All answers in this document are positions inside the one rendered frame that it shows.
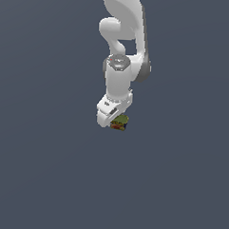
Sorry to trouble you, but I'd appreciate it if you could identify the small green patterned can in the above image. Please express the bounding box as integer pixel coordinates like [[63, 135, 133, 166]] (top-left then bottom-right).
[[109, 112, 131, 132]]

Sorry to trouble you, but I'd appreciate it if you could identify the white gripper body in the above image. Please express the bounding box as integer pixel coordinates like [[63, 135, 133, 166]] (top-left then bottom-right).
[[95, 88, 134, 129]]

